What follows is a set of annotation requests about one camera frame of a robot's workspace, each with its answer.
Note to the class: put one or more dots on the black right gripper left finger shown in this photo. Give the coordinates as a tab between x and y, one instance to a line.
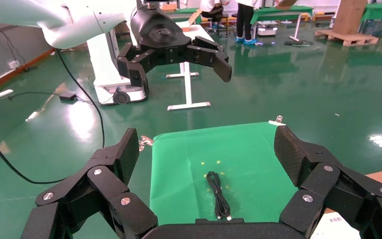
107	184

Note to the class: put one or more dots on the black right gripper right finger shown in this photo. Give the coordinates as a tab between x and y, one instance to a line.
313	178

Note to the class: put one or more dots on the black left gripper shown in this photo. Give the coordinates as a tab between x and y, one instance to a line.
159	36

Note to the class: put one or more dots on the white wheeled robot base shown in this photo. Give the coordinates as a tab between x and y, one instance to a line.
107	71

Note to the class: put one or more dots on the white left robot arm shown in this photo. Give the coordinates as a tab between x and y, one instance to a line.
72	23

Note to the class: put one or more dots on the white desk with legs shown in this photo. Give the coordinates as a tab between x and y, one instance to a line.
187	82

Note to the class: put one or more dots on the white printed instruction sheet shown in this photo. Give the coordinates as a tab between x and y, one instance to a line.
332	228

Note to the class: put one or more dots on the metal cloth clamp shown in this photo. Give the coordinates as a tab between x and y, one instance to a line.
145	142
278	120

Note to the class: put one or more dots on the black stool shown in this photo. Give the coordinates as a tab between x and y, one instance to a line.
220	23

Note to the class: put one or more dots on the seated person white shirt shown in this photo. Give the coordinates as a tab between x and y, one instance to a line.
210	8

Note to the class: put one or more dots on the green table cloth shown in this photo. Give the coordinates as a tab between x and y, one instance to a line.
243	158

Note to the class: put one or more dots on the standing person white coat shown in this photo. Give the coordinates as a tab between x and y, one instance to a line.
244	19

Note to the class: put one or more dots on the black power adapter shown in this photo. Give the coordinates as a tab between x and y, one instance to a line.
67	96

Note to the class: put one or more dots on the white low floor robot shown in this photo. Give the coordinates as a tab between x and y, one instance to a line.
267	28

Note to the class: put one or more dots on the white power strip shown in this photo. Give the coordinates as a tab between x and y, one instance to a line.
4	93

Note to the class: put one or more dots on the wooden pallet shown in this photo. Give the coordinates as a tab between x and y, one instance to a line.
346	37

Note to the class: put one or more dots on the tall brown cardboard carton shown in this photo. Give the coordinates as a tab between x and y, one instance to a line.
349	16

